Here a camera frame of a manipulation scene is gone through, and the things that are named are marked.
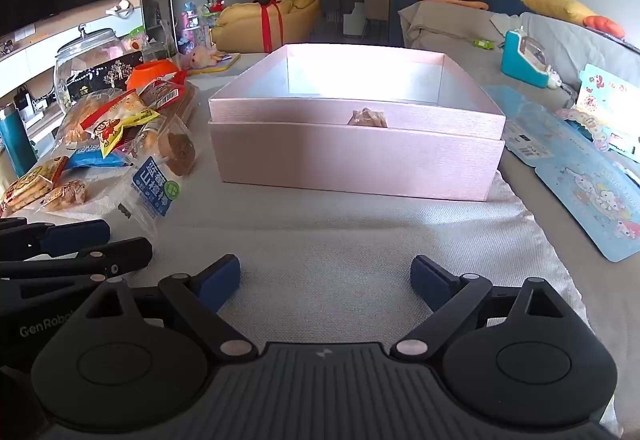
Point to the yellow red snack packet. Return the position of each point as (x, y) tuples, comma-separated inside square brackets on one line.
[(117, 125)]

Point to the red yellow biscuit packet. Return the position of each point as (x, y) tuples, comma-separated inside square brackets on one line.
[(27, 187)]

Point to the blue snack packet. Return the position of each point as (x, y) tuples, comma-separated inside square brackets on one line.
[(90, 155)]

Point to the beige chair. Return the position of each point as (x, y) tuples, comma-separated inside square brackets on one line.
[(375, 5)]

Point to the glass jar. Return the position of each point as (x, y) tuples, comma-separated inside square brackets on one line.
[(85, 55)]

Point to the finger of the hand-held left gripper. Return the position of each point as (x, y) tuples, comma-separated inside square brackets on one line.
[(100, 257), (75, 237)]

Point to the small clear cracker packet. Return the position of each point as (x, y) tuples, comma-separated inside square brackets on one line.
[(65, 195)]

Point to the grey sofa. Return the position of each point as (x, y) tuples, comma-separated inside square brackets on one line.
[(575, 45)]

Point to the small green toy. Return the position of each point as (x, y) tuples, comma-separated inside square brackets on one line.
[(482, 43)]

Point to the blue label hawthorn packet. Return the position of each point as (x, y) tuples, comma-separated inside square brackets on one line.
[(150, 190)]

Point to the blue cartoon card packs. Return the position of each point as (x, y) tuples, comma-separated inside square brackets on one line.
[(595, 210)]

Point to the colourful kids bottle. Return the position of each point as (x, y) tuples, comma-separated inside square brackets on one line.
[(187, 27)]

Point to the black printed box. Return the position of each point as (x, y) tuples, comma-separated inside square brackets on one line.
[(120, 70)]

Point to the pink plush toy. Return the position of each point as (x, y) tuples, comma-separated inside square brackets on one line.
[(200, 56)]

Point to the white television cabinet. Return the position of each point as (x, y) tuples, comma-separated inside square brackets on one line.
[(35, 62)]

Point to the red ribbon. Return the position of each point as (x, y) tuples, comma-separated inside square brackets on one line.
[(270, 25)]

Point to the orange pillow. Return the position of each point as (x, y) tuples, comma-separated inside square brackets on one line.
[(605, 25)]

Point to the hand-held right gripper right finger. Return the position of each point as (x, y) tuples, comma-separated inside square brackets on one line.
[(427, 282)]

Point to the orange bolster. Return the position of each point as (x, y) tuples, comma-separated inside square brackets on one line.
[(450, 0)]

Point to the pink gift box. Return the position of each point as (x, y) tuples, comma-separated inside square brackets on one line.
[(350, 160)]

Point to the blue barcode sheet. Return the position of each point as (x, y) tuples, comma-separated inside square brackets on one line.
[(540, 130)]

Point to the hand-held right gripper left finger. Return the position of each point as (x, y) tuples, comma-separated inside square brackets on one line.
[(222, 277)]

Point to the teal bottle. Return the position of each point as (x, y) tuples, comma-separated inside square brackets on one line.
[(17, 145)]

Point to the clear bread rolls bag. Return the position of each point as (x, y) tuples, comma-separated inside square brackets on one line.
[(80, 120)]

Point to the orange bowl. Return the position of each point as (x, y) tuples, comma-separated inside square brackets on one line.
[(150, 72)]

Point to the cartoon printed card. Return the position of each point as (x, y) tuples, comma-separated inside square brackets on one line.
[(605, 95)]

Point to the yellow pillow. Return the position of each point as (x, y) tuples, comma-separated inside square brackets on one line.
[(555, 5)]

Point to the teal toy machine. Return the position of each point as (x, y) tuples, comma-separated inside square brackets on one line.
[(515, 65)]

